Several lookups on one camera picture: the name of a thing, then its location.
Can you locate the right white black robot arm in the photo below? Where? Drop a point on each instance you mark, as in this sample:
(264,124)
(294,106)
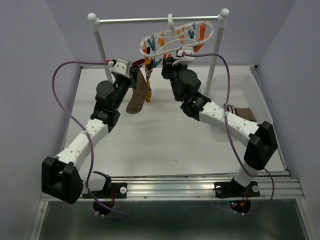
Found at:
(258,138)

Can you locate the maroon white striped sock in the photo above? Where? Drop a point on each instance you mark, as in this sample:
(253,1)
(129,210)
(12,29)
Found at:
(138,98)

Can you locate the teal clothes peg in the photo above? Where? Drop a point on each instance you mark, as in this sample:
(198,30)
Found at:
(157,62)

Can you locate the aluminium rail frame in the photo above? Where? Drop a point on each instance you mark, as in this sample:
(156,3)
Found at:
(182,208)

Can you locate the white plastic laundry basket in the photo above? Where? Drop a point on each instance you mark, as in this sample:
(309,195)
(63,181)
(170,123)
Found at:
(244,93)

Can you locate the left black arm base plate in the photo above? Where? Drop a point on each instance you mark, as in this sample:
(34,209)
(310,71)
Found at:
(112,190)

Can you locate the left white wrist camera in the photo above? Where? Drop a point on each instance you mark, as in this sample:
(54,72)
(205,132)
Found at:
(119,66)

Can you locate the beige sock in basket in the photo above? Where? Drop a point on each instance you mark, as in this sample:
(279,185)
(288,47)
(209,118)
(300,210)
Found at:
(246,113)

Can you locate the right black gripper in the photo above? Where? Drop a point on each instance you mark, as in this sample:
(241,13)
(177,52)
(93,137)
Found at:
(167,67)

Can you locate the white round clip hanger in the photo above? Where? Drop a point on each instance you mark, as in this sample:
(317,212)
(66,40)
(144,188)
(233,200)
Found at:
(163,44)

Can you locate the yellow orange clothes peg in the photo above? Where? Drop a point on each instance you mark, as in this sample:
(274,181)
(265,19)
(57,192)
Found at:
(149,62)

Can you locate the mustard brown striped sock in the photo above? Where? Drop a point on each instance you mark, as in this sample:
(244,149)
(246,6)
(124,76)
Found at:
(148,70)

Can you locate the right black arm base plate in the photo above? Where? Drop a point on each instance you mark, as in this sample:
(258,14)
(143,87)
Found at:
(231,189)

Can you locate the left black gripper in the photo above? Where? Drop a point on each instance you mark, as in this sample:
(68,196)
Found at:
(133,71)

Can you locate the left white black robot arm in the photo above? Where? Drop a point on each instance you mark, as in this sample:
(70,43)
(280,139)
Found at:
(60,177)

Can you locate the white clothes drying rack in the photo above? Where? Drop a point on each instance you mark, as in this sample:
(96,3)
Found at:
(222,17)

